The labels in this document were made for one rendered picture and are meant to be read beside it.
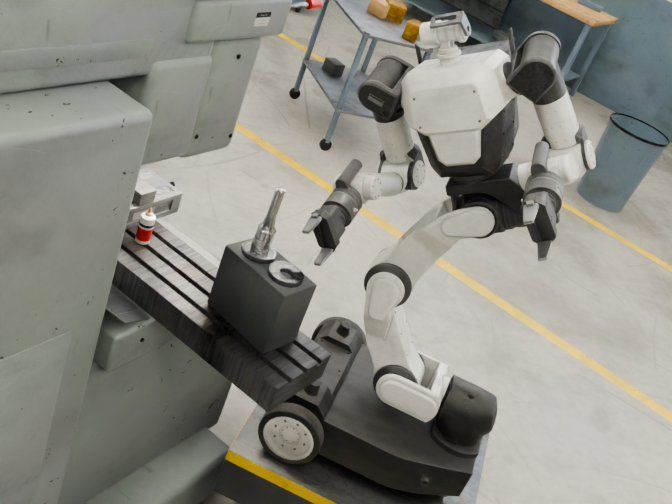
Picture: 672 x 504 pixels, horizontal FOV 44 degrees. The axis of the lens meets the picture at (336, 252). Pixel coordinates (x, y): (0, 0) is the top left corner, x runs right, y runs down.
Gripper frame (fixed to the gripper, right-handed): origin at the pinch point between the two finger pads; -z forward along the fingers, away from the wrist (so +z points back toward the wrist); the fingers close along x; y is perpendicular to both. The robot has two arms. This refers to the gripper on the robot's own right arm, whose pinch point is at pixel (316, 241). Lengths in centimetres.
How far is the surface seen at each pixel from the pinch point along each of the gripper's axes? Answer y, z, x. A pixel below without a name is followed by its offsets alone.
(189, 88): -12, -9, 49
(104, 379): -45, -45, -15
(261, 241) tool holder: -8.3, -10.0, 7.2
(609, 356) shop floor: 13, 184, -235
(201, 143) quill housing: -21.0, -3.3, 30.8
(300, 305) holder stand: 0.7, -15.0, -8.2
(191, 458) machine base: -60, -26, -79
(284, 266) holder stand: -3.5, -10.8, 0.4
